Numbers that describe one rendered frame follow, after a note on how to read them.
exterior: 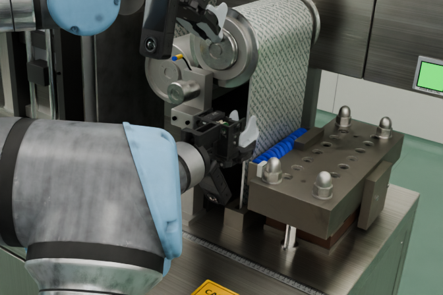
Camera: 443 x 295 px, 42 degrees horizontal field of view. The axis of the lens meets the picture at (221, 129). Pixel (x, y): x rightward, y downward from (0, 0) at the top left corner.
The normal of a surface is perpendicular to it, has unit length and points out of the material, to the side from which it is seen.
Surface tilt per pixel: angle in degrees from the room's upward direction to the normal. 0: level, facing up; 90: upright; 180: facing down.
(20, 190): 69
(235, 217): 90
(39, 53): 90
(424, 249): 0
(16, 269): 90
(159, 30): 78
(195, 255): 0
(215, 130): 90
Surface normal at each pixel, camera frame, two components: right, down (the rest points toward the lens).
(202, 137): 0.83, 0.27
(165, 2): -0.53, 0.12
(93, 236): 0.12, -0.36
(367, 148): 0.06, -0.91
